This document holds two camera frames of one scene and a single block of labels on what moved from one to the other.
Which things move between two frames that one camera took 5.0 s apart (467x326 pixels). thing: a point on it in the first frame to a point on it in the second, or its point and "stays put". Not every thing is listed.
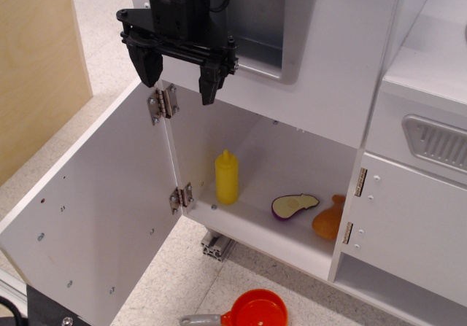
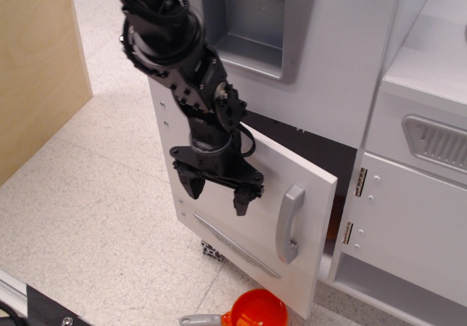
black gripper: (216, 56) to (218, 160)
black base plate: (43, 310) stays put
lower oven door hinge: (347, 232) stays put
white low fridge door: (87, 237) to (282, 241)
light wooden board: (43, 73) stays put
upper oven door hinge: (360, 182) stays put
